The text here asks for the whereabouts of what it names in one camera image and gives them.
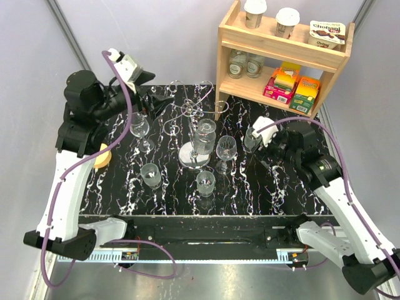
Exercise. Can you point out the ribbed stemmed glass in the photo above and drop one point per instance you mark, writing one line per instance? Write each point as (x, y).
(204, 137)
(251, 139)

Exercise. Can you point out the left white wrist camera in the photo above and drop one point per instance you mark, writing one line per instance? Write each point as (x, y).
(128, 69)

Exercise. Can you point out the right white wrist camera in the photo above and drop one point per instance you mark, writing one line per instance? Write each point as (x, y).
(264, 128)

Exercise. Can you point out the pink sponge box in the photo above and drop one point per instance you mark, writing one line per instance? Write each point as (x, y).
(282, 95)

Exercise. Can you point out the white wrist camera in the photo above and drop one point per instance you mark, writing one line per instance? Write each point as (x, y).
(128, 69)
(264, 128)

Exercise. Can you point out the ribbed glass front centre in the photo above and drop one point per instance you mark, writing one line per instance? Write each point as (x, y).
(205, 181)

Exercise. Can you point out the ribbed glass front left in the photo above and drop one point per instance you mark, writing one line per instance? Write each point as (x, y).
(151, 175)

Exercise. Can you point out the green orange sponge box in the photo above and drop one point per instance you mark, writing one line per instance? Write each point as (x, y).
(305, 95)

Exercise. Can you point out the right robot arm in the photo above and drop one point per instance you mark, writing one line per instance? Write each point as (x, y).
(368, 259)

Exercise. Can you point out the clear wine glass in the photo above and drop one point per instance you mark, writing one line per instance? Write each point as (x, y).
(226, 149)
(140, 128)

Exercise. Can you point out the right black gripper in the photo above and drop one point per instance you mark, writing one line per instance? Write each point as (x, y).
(261, 150)

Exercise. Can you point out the wooden shelf unit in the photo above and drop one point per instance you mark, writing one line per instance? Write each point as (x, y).
(233, 34)

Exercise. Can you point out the chrome wine glass rack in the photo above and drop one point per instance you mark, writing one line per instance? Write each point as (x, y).
(191, 110)

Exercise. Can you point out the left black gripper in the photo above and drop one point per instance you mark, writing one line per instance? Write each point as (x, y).
(155, 105)

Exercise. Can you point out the yellow round sponge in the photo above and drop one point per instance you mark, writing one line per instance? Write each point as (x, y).
(102, 160)

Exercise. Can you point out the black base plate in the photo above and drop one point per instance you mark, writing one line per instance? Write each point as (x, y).
(212, 238)

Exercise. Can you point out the clear wine glass left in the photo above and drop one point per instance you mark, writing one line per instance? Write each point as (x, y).
(140, 128)

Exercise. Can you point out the white paper cup left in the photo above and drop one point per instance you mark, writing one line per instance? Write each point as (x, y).
(255, 10)

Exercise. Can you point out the Chobani yogurt cup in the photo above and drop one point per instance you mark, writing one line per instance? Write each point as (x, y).
(327, 35)

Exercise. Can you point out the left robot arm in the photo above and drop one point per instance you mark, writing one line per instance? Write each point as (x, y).
(89, 104)

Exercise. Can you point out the white paper cup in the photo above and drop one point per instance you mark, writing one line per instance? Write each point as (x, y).
(255, 10)
(286, 20)

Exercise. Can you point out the white paper cup right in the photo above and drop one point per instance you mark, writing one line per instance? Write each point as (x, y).
(286, 20)

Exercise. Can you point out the clear wine glass centre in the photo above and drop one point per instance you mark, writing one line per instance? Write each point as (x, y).
(226, 149)

